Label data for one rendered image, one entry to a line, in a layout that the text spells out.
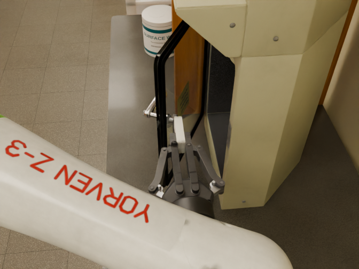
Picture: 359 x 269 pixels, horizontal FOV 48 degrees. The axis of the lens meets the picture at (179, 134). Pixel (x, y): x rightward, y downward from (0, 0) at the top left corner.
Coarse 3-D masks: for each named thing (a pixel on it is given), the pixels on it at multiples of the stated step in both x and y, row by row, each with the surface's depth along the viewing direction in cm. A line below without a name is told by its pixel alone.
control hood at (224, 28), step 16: (176, 0) 64; (192, 0) 64; (208, 0) 64; (224, 0) 64; (240, 0) 64; (192, 16) 64; (208, 16) 64; (224, 16) 64; (240, 16) 65; (208, 32) 66; (224, 32) 67; (240, 32) 67; (224, 48) 69; (240, 48) 69
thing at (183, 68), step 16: (176, 32) 80; (192, 32) 90; (176, 48) 82; (192, 48) 93; (176, 64) 85; (192, 64) 96; (176, 80) 88; (192, 80) 100; (176, 96) 91; (192, 96) 104; (176, 112) 95; (192, 112) 109; (192, 128) 114; (160, 144) 90
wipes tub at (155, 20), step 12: (144, 12) 145; (156, 12) 145; (168, 12) 145; (144, 24) 144; (156, 24) 141; (168, 24) 141; (144, 36) 148; (156, 36) 144; (168, 36) 145; (144, 48) 154; (156, 48) 148
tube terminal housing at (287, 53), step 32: (256, 0) 63; (288, 0) 64; (320, 0) 65; (256, 32) 67; (288, 32) 68; (320, 32) 73; (256, 64) 72; (288, 64) 73; (320, 64) 84; (256, 96) 77; (288, 96) 78; (320, 96) 98; (256, 128) 84; (288, 128) 88; (224, 160) 94; (256, 160) 91; (288, 160) 103; (224, 192) 99; (256, 192) 100
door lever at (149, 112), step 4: (152, 100) 94; (152, 104) 93; (148, 108) 92; (152, 108) 92; (144, 112) 91; (148, 112) 91; (152, 112) 91; (148, 116) 91; (152, 116) 91; (156, 116) 90
